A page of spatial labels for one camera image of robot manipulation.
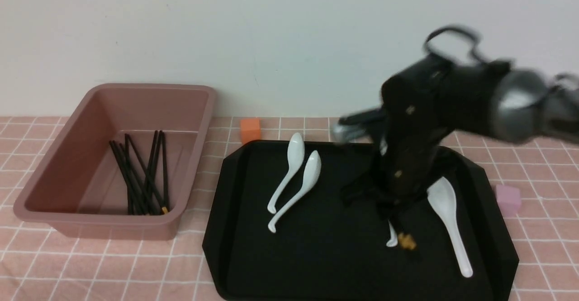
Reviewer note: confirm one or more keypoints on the white ceramic spoon far left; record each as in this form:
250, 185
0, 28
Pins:
295, 158

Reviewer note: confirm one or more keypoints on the white ceramic spoon right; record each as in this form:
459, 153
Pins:
442, 198

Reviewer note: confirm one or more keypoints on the pink plastic bin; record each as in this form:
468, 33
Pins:
78, 188

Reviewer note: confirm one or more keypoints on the black plastic tray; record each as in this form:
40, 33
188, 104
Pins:
324, 251

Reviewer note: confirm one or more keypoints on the orange cube block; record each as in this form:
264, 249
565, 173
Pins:
250, 130

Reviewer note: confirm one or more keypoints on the pink checkered tablecloth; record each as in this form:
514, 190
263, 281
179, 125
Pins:
40, 264

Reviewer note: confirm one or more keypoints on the white ceramic spoon middle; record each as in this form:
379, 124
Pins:
393, 240

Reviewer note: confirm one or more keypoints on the white ceramic spoon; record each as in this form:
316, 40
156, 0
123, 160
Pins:
442, 198
312, 171
295, 158
393, 240

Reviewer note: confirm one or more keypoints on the black chopstick in bin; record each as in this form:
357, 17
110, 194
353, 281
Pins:
145, 202
166, 198
125, 149
140, 165
150, 164
120, 162

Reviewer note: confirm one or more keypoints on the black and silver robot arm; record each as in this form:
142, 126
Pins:
521, 106

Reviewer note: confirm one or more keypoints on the pink cube block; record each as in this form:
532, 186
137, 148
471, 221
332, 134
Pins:
508, 199

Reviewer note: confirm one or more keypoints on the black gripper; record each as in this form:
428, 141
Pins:
421, 105

